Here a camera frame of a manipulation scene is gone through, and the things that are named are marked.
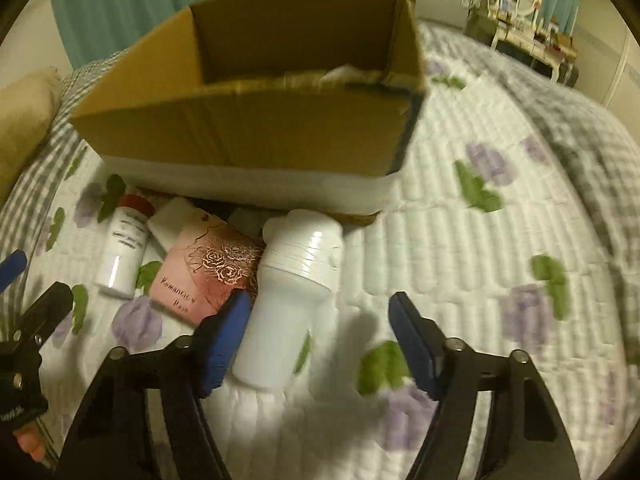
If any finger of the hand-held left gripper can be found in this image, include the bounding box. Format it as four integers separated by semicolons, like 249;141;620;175
0;281;75;347
0;249;29;294

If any pink rose print box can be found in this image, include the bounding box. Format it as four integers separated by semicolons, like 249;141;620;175
148;207;263;328

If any floral quilted bedspread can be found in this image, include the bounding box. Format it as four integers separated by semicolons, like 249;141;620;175
0;20;640;480

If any brown cardboard box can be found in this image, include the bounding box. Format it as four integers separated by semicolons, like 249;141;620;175
69;0;430;226

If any white packet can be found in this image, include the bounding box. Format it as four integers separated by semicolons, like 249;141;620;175
320;62;367;84

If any beige pillow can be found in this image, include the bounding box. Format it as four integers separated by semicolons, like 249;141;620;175
0;67;66;206

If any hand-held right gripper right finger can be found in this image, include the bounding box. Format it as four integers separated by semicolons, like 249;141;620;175
388;291;583;480

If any white low cabinet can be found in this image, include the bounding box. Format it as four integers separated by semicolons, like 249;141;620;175
412;0;488;28

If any white bottle with red cap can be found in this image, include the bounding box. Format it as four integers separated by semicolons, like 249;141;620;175
95;194;156;300

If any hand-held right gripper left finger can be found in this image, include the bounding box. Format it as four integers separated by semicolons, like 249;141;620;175
55;290;252;480

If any small white box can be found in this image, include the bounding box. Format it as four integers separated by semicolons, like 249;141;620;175
147;196;201;256

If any wide teal curtain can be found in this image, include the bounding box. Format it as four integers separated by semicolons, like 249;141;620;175
47;0;333;70

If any person's left hand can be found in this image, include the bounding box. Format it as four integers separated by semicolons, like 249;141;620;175
12;421;51;462

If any cream vanity table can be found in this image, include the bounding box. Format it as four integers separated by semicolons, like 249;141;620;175
492;22;581;85

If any large white plastic bottle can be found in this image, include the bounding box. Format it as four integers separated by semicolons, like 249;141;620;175
231;209;345;392

